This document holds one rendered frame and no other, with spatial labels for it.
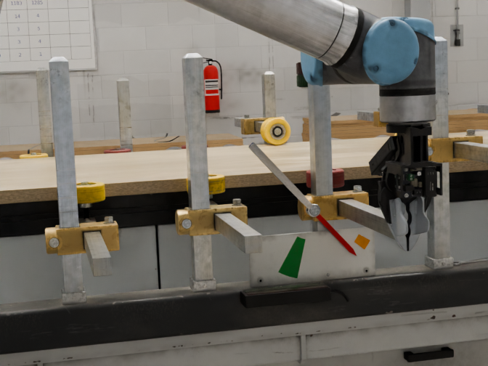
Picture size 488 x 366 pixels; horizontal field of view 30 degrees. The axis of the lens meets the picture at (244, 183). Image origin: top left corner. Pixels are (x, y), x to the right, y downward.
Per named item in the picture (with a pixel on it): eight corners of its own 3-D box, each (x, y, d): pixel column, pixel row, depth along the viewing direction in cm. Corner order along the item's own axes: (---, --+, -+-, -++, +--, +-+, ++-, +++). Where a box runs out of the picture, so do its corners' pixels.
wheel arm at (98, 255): (113, 279, 147) (112, 253, 146) (92, 282, 146) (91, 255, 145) (95, 234, 189) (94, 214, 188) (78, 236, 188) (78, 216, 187)
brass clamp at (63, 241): (120, 251, 171) (118, 224, 171) (46, 257, 168) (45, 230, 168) (117, 245, 177) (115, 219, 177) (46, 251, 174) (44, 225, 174)
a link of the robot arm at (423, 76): (362, 19, 148) (417, 18, 152) (364, 96, 150) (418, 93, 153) (390, 15, 140) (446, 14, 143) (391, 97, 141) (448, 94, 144)
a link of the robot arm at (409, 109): (371, 96, 151) (425, 93, 153) (372, 125, 151) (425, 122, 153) (391, 96, 142) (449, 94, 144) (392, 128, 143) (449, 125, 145)
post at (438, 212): (450, 270, 189) (447, 36, 183) (434, 271, 188) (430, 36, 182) (443, 267, 192) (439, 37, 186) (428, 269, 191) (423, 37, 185)
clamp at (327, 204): (369, 217, 182) (369, 192, 182) (304, 222, 179) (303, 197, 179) (359, 213, 188) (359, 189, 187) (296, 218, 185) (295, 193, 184)
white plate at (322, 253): (375, 275, 184) (375, 226, 183) (250, 287, 178) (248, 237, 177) (375, 275, 184) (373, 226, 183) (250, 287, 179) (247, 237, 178)
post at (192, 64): (213, 301, 178) (202, 52, 172) (196, 302, 177) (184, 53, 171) (210, 296, 181) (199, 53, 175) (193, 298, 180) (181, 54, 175)
